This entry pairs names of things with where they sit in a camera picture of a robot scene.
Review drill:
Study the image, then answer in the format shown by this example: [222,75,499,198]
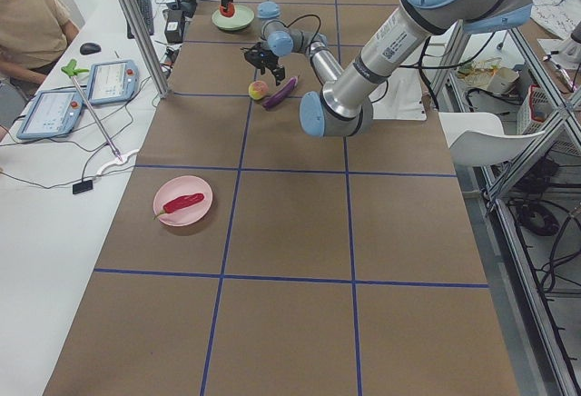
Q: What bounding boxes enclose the white curved bracket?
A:
[94,149,139,179]

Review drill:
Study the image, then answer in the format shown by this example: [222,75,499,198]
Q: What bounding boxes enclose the red tomato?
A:
[219,3,235,17]

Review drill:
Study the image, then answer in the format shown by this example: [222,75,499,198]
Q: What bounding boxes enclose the cardboard box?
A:
[485,67,519,94]

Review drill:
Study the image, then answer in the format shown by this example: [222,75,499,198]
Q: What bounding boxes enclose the black computer mouse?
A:
[79,42,102,55]

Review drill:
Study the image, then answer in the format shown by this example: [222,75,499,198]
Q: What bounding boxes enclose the far teach pendant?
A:
[86,60,139,105]

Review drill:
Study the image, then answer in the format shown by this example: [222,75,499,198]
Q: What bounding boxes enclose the green handled grabber stick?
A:
[61,59,122,160]

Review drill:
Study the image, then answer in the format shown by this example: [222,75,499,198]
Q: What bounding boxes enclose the person in beige shirt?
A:
[0,0,81,97]

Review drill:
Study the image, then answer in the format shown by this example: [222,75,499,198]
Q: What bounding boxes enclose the small black box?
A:
[72,180,94,195]

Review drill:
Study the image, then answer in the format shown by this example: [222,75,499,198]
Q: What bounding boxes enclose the teach pendant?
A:
[17,89,83,140]
[86,60,139,105]

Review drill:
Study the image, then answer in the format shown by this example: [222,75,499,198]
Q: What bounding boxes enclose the black keyboard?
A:
[135,0,154,36]

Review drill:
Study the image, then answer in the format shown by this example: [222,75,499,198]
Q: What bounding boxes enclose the white chair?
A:
[438,112,546,167]

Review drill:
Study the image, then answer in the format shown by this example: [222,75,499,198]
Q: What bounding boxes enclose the near teach pendant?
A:
[17,89,83,140]

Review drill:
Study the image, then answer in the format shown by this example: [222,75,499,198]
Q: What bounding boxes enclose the red chili pepper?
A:
[154,193,205,219]

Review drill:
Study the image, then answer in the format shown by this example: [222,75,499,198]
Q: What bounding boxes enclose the aluminium frame post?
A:
[118,0,170,98]

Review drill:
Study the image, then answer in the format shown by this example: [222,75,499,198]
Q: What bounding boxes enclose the purple eggplant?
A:
[262,76,300,110]

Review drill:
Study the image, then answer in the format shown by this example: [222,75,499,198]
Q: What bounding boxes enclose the green plate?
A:
[212,5,255,32]

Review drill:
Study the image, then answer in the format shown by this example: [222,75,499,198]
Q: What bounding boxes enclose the white basket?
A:
[517,85,556,134]

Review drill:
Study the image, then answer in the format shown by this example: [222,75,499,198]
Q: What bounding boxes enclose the pink plate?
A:
[153,175,213,226]

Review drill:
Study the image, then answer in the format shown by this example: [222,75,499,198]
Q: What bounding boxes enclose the peach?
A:
[248,80,269,101]

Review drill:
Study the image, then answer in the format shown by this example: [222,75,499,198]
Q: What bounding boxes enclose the black power adapter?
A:
[164,10,185,44]

